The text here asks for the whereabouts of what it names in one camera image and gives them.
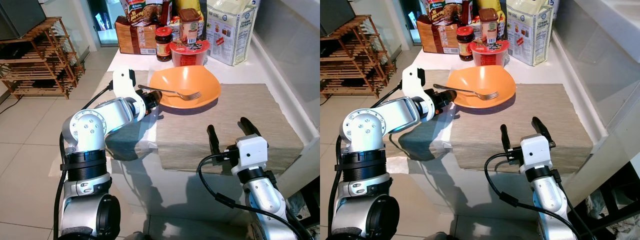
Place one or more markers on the black stool frame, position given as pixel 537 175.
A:
pixel 307 195
pixel 615 200

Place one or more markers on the black television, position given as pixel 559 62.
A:
pixel 20 17
pixel 332 15

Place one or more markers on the red printed cereal bag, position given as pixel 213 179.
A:
pixel 142 12
pixel 442 11

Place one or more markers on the red instant noodle cup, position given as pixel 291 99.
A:
pixel 490 54
pixel 190 54

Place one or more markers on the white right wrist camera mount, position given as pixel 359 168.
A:
pixel 537 150
pixel 252 150

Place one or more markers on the white cracker package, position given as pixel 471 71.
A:
pixel 230 32
pixel 530 32

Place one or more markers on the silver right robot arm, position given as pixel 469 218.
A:
pixel 550 200
pixel 265 200

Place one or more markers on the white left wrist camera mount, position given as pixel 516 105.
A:
pixel 411 80
pixel 120 80

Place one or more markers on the dark jar with red lid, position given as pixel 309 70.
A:
pixel 163 45
pixel 465 44

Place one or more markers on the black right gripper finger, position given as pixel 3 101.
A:
pixel 506 137
pixel 213 139
pixel 540 126
pixel 249 126

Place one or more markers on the wooden slatted shelf rack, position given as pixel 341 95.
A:
pixel 42 60
pixel 350 60

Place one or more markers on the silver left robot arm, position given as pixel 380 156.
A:
pixel 400 111
pixel 115 112

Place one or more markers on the brown-lidded drink powder bottle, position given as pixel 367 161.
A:
pixel 489 24
pixel 189 25

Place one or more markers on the beige woven table mat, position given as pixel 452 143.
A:
pixel 250 105
pixel 545 110

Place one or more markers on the white table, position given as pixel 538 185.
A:
pixel 610 160
pixel 300 165

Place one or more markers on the metal fork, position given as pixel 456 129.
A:
pixel 487 94
pixel 190 95

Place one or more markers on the dark red sauce bottle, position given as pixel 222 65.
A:
pixel 466 12
pixel 166 12

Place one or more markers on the brown bread loaf bag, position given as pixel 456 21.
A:
pixel 436 39
pixel 135 40

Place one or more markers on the orange plastic bowl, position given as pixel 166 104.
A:
pixel 487 77
pixel 190 77

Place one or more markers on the white crumpled cloth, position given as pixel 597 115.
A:
pixel 597 205
pixel 295 205

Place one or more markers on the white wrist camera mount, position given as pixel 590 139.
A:
pixel 411 80
pixel 537 150
pixel 120 80
pixel 252 150

